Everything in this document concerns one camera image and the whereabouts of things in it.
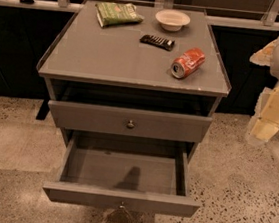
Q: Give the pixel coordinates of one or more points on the white bowl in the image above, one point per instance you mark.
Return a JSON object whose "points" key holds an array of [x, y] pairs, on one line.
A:
{"points": [[172, 20]]}

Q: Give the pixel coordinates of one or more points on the round floor drain cover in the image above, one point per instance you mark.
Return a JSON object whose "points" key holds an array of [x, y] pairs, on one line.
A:
{"points": [[119, 215]]}

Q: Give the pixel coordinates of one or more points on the green chip bag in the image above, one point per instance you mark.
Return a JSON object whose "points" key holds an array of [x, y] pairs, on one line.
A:
{"points": [[110, 14]]}

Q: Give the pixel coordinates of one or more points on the grey drawer cabinet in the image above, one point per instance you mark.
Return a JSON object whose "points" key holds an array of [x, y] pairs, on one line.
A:
{"points": [[111, 67]]}

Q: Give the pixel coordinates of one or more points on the grey drawer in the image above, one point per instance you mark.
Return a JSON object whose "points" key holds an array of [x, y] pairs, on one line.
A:
{"points": [[145, 180], [127, 121]]}

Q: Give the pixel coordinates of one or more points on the black snack bar wrapper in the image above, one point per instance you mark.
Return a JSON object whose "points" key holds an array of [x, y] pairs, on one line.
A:
{"points": [[163, 43]]}

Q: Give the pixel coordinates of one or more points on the red soda can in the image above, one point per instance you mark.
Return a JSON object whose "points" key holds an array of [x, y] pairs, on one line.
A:
{"points": [[187, 63]]}

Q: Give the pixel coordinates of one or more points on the grey top drawer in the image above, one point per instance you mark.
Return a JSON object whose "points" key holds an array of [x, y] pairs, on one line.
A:
{"points": [[127, 121]]}

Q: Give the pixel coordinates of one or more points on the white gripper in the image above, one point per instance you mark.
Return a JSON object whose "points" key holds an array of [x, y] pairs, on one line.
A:
{"points": [[267, 104]]}

